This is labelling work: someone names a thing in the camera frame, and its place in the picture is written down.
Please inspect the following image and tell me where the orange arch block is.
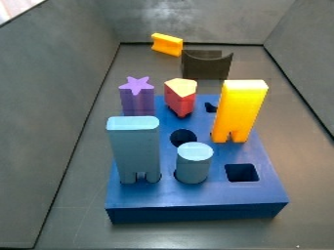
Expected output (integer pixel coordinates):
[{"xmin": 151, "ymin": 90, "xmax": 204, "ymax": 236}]
[{"xmin": 151, "ymin": 33, "xmax": 183, "ymax": 57}]

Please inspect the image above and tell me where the light blue arch peg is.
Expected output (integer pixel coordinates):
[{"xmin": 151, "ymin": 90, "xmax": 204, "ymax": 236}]
[{"xmin": 106, "ymin": 116, "xmax": 161, "ymax": 184}]

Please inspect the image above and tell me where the tall yellow arch peg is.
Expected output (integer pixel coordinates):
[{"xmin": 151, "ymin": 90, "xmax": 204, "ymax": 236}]
[{"xmin": 212, "ymin": 80, "xmax": 269, "ymax": 143}]

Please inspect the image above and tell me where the black curved fixture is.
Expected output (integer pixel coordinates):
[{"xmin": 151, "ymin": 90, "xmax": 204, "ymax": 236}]
[{"xmin": 182, "ymin": 50, "xmax": 234, "ymax": 80}]

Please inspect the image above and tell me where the red pentagon peg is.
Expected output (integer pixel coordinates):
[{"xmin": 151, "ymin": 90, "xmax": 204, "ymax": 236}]
[{"xmin": 165, "ymin": 78, "xmax": 197, "ymax": 117}]

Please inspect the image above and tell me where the light blue cylinder peg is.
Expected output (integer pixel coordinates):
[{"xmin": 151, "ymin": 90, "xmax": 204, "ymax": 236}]
[{"xmin": 175, "ymin": 142, "xmax": 214, "ymax": 184}]

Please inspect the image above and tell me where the purple star peg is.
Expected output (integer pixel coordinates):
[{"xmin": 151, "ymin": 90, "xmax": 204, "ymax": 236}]
[{"xmin": 119, "ymin": 76, "xmax": 155, "ymax": 116}]

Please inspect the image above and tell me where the blue shape sorter base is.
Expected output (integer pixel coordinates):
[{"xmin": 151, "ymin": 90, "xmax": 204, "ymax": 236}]
[{"xmin": 105, "ymin": 95, "xmax": 290, "ymax": 224}]

